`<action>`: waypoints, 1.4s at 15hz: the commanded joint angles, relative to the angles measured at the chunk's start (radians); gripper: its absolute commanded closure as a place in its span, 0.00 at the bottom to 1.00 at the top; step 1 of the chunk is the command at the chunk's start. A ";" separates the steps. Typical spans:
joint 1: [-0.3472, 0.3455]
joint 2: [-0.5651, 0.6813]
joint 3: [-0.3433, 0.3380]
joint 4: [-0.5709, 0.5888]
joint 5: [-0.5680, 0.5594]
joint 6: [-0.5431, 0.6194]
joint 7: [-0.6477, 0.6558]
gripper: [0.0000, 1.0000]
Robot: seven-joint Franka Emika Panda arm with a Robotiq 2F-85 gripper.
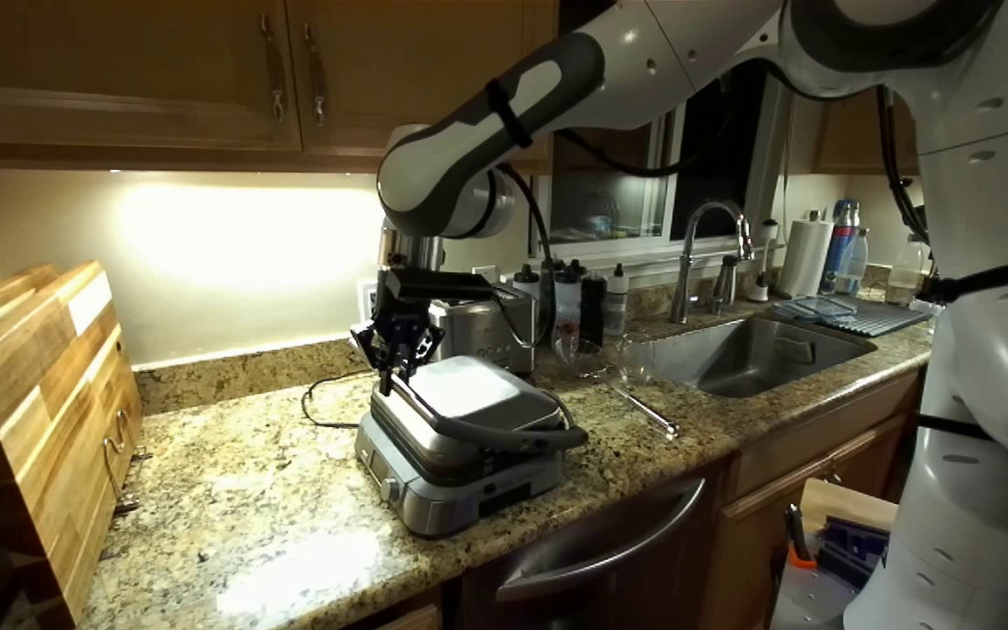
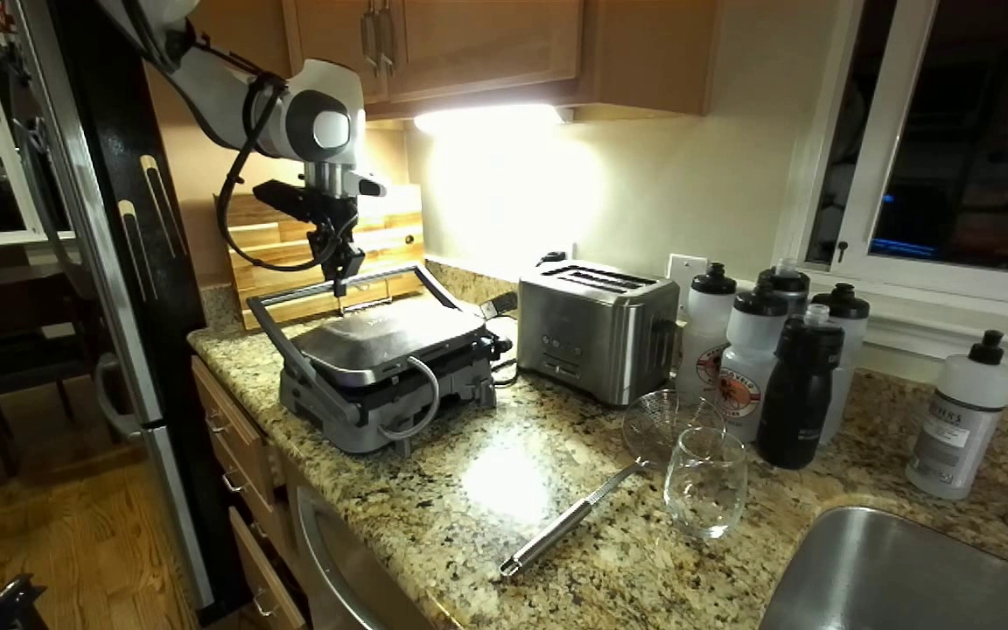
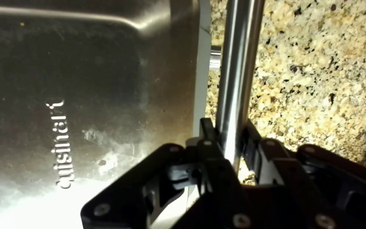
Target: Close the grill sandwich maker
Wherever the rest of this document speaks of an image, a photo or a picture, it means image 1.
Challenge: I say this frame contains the black cylindrical bottle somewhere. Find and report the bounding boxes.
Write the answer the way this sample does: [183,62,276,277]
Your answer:
[578,270,610,354]

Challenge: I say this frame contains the wooden base cabinet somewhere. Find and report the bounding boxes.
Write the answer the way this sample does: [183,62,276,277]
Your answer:
[697,357,932,630]

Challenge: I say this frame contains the silver curved dishwasher handle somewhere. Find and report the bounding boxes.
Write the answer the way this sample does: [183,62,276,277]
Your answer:
[495,476,713,610]

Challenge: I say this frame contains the dark kitchen window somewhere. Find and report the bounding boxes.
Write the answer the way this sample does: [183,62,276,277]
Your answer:
[545,68,769,252]

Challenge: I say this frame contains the grey dish drying mat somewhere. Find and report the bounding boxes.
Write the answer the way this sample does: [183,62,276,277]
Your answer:
[773,294,941,343]

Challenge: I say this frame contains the metal cabinet handle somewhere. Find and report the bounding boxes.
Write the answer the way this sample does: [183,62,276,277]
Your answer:
[256,10,295,122]
[298,17,334,131]

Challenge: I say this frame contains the chrome kitchen faucet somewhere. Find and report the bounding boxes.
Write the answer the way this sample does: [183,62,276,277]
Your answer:
[667,197,759,328]

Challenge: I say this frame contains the wooden upper cabinet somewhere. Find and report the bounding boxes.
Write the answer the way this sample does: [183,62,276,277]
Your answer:
[283,0,564,165]
[0,0,305,158]

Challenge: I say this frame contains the black capped bottle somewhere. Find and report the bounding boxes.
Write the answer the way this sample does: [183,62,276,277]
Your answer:
[510,263,545,357]
[542,257,585,357]

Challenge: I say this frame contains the stainless steel sink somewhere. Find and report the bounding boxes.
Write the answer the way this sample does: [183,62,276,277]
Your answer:
[627,307,881,404]

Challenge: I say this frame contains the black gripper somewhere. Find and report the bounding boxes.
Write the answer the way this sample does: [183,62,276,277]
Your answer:
[347,298,452,396]

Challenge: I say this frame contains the blue thermos bottle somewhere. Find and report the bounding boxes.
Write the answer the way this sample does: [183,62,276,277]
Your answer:
[823,197,871,298]

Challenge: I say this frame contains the large wooden cutting board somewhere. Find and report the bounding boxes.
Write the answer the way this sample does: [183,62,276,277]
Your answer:
[0,259,146,630]

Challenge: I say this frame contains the dark dishwasher front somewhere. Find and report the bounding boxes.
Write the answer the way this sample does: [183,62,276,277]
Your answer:
[452,458,731,630]

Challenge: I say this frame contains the black power cord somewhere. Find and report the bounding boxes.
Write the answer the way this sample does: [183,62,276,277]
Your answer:
[298,367,375,433]

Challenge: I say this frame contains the black blue toolbox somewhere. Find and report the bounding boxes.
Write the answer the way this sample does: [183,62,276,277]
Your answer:
[817,511,897,593]

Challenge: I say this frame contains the silver grill sandwich maker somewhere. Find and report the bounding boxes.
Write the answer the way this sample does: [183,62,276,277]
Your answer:
[352,349,591,542]

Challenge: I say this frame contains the white wall outlet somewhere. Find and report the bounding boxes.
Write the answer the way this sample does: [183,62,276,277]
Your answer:
[352,277,382,328]

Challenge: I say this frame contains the steel kettle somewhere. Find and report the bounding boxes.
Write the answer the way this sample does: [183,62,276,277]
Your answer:
[423,290,522,367]

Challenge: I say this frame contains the white paper towel roll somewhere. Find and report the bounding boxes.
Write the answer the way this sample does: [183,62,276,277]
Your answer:
[773,213,837,306]

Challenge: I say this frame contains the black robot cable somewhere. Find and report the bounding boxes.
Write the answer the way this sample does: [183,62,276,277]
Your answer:
[871,83,940,252]

